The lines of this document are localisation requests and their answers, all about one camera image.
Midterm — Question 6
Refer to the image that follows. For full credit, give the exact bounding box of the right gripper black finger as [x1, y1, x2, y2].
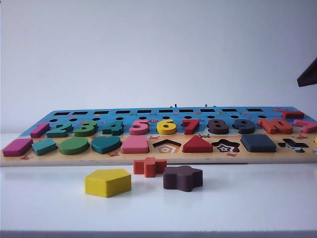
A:
[296, 59, 317, 88]

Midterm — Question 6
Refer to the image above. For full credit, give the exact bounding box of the slate blue rectangle block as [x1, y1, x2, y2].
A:
[240, 133, 277, 153]

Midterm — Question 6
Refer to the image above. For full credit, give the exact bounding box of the red minus sign piece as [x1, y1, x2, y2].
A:
[282, 111, 305, 119]

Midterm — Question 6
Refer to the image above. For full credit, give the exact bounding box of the pink math sign piece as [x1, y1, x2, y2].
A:
[294, 119, 317, 134]

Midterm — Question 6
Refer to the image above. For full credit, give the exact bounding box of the orange number ten piece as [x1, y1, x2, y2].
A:
[257, 118, 294, 135]

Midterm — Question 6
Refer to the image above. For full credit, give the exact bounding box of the slate blue number nine piece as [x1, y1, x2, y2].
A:
[233, 119, 256, 135]

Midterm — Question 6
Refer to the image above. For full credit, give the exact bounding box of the brown number eight piece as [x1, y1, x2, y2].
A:
[207, 119, 229, 135]

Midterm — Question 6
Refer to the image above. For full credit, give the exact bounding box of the red number seven piece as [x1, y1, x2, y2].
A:
[181, 119, 201, 135]

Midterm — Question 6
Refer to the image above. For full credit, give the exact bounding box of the red triangle block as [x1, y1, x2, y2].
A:
[182, 135, 214, 153]

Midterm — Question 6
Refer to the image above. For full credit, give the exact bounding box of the yellow number six piece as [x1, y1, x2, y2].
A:
[157, 119, 177, 135]

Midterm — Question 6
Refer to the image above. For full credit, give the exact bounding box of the dark purple star block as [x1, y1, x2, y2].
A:
[162, 165, 204, 192]

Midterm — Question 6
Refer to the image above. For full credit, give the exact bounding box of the pink number five piece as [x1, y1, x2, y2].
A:
[130, 119, 151, 136]

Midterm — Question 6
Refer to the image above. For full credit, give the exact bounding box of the orange cross block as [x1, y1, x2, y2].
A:
[133, 157, 167, 178]

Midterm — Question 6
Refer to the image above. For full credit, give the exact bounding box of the pink trapezoid block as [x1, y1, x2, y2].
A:
[121, 135, 150, 154]

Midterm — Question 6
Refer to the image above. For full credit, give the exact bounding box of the dark teal number four piece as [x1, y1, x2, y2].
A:
[103, 120, 125, 136]

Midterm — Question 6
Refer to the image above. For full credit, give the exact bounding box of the teal heart block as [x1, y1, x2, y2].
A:
[91, 135, 122, 155]

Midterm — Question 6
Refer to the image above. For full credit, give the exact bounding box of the blue wooden number puzzle board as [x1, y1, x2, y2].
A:
[0, 106, 317, 167]

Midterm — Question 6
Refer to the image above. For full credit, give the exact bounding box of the yellow pentagon block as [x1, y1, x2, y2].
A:
[85, 168, 132, 198]

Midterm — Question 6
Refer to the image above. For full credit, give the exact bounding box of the green number three piece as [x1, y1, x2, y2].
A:
[74, 120, 99, 137]

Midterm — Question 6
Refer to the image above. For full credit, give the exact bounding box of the green circle block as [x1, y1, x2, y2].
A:
[58, 136, 90, 155]

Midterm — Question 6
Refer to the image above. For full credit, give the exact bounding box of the teal number two piece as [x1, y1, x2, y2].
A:
[46, 121, 74, 138]

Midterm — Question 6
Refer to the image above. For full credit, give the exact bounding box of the teal square block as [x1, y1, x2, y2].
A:
[32, 137, 59, 156]

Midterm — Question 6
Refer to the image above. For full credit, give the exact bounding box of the magenta number one piece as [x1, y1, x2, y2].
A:
[30, 122, 51, 138]

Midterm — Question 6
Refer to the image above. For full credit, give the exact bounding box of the magenta parallelogram block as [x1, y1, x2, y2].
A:
[2, 138, 34, 157]

